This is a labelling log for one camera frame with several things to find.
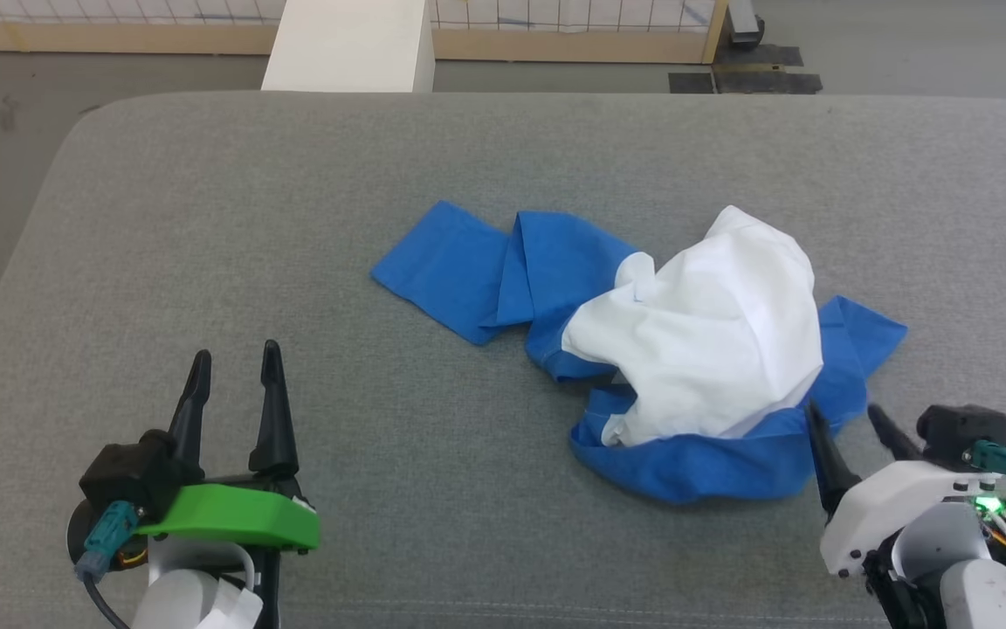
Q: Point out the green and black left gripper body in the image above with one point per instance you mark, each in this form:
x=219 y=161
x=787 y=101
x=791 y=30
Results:
x=241 y=517

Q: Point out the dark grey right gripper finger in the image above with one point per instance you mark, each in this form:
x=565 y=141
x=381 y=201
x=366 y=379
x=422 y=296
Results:
x=830 y=472
x=894 y=437

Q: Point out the grey metal panel bracket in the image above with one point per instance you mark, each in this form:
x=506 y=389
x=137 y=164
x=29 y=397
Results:
x=743 y=22

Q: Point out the lemon tile print wall panel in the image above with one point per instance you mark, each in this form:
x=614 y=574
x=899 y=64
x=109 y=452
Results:
x=573 y=26

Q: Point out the blue and white garment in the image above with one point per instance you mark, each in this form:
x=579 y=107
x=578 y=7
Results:
x=713 y=323

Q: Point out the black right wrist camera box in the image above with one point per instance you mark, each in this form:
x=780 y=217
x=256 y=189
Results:
x=957 y=428

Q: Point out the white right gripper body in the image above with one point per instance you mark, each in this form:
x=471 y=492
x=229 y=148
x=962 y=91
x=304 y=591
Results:
x=887 y=507

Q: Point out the black floor mat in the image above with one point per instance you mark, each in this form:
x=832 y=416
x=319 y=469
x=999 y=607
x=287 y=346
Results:
x=756 y=74

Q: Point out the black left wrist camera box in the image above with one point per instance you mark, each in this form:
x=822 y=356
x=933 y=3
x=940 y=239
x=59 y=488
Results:
x=132 y=476

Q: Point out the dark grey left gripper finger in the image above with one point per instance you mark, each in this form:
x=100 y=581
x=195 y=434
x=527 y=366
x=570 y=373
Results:
x=191 y=411
x=274 y=419

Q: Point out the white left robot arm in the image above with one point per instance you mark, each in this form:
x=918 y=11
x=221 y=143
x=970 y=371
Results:
x=193 y=594

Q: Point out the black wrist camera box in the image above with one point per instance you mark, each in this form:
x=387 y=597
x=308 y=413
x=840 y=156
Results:
x=132 y=476
x=957 y=428

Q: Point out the white and grey right robot arm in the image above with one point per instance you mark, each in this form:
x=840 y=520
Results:
x=974 y=585

